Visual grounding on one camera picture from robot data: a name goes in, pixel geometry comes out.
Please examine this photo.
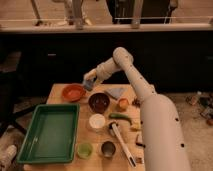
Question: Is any blue sponge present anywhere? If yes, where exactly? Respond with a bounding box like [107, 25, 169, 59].
[82, 80, 94, 91]

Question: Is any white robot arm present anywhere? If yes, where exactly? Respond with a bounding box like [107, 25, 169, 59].
[83, 47, 191, 171]

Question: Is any orange red bowl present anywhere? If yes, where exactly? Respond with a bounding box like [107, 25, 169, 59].
[61, 83, 86, 102]

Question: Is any dark maroon bowl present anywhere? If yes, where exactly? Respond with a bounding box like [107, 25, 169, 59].
[88, 93, 110, 114]

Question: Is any grey folded cloth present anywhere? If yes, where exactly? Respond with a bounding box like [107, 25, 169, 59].
[105, 87, 125, 100]

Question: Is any small orange cup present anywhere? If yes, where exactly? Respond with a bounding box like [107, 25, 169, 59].
[117, 98, 129, 111]

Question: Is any green pepper toy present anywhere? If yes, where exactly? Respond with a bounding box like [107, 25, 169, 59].
[108, 113, 132, 125]

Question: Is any white cup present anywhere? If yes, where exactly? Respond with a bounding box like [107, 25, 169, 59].
[89, 114, 106, 131]

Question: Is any brown grape cluster toy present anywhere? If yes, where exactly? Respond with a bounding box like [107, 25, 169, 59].
[132, 97, 141, 108]

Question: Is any yellow banana toy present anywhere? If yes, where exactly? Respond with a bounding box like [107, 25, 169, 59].
[130, 123, 141, 131]

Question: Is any green plastic tray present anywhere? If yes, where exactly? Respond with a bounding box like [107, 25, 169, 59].
[17, 104, 80, 164]

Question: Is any small green cup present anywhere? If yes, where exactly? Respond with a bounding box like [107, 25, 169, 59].
[77, 143, 93, 159]

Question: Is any metal cup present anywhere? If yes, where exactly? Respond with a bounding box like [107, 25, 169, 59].
[101, 141, 116, 158]

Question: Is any black office chair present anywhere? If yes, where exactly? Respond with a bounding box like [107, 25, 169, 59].
[0, 52, 36, 138]

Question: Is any brown scrub brush block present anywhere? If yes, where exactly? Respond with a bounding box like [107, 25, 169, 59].
[135, 134, 145, 148]

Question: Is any metal fork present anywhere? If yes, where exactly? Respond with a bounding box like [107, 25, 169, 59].
[135, 157, 144, 164]

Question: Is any white cloth on floor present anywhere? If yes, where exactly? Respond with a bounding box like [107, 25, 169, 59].
[0, 145, 17, 171]

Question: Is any white handled kitchen tool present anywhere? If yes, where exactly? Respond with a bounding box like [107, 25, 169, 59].
[109, 122, 136, 168]

